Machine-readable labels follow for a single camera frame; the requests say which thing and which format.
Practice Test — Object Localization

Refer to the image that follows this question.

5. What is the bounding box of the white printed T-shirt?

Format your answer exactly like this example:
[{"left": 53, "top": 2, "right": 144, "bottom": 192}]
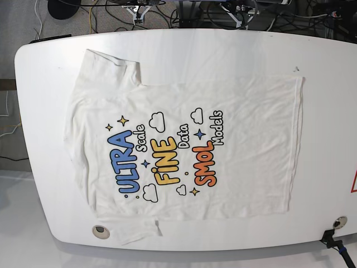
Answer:
[{"left": 64, "top": 50, "right": 304, "bottom": 245}]

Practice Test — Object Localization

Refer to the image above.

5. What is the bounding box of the black flat edge device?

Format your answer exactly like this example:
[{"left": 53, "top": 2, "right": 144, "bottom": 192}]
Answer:
[{"left": 29, "top": 34, "right": 72, "bottom": 44}]

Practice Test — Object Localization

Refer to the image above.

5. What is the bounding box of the black round stand base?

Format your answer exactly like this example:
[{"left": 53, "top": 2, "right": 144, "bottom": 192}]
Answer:
[{"left": 47, "top": 0, "right": 81, "bottom": 20}]

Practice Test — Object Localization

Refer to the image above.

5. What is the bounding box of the black aluminium frame stand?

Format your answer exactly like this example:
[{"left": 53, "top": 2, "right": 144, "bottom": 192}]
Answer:
[{"left": 175, "top": 1, "right": 211, "bottom": 28}]

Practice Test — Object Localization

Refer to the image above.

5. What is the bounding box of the left table cable grommet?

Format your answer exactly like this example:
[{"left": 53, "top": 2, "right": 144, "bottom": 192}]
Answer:
[{"left": 92, "top": 225, "right": 110, "bottom": 240}]

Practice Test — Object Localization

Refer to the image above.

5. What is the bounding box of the table cable grommet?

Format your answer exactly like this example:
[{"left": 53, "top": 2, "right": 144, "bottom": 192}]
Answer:
[
  {"left": 92, "top": 225, "right": 110, "bottom": 240},
  {"left": 333, "top": 216, "right": 348, "bottom": 229}
]

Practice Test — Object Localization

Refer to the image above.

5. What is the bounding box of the yellow floor cable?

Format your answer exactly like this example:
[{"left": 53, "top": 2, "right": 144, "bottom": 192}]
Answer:
[{"left": 88, "top": 0, "right": 99, "bottom": 35}]

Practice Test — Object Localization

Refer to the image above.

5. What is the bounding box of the white floor cable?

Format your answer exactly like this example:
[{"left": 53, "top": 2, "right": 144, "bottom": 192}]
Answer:
[{"left": 33, "top": 0, "right": 44, "bottom": 40}]

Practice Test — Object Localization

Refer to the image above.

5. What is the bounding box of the black table clamp with cable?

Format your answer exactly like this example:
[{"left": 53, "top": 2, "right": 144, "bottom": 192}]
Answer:
[{"left": 320, "top": 229, "right": 356, "bottom": 268}]

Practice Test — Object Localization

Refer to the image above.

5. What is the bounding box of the right table cable grommet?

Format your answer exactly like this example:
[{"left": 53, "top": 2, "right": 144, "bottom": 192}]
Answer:
[{"left": 333, "top": 216, "right": 348, "bottom": 229}]

